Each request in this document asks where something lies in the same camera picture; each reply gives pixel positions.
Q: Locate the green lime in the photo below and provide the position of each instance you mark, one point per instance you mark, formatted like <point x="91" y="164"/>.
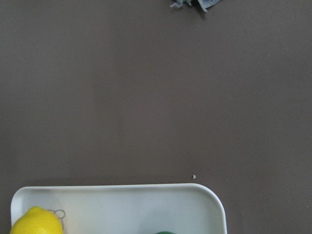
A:
<point x="165" y="232"/>

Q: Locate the yellow lemon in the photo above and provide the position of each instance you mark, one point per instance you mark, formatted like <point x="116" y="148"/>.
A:
<point x="37" y="221"/>

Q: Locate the grey folded cloth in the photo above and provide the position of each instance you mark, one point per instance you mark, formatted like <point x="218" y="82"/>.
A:
<point x="204" y="4"/>

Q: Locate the white rabbit serving tray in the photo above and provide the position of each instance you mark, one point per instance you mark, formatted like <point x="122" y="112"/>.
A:
<point x="183" y="208"/>

